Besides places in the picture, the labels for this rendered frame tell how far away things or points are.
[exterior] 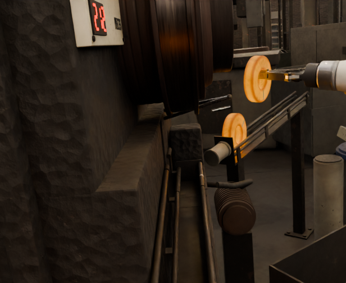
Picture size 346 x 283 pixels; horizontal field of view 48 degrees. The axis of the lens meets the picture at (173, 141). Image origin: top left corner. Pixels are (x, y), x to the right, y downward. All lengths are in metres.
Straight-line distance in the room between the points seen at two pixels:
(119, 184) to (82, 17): 0.22
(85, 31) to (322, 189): 1.42
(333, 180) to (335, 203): 0.10
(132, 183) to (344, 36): 4.44
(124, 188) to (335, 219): 1.39
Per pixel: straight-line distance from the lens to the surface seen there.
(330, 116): 3.17
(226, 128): 1.39
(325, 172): 1.74
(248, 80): 1.30
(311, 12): 9.90
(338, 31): 4.94
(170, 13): 0.74
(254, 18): 3.38
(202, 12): 0.80
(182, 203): 1.00
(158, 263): 0.61
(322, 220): 1.83
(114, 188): 0.53
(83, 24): 0.51
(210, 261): 0.69
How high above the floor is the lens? 1.05
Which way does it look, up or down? 14 degrees down
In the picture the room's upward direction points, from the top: 6 degrees counter-clockwise
